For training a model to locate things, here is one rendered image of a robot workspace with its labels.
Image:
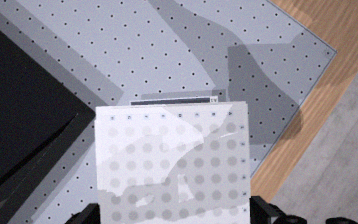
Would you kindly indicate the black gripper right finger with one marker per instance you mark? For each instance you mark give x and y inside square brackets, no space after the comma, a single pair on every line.
[262,212]

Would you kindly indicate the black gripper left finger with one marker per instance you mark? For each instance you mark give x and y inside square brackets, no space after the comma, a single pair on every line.
[89,215]

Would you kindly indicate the white multi-well plate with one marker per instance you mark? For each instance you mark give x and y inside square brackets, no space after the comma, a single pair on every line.
[173,163]

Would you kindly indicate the grey flat base plate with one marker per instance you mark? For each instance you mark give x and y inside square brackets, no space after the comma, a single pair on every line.
[110,52]

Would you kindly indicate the white real-time pcr machine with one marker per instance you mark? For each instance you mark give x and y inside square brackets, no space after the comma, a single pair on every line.
[39,120]

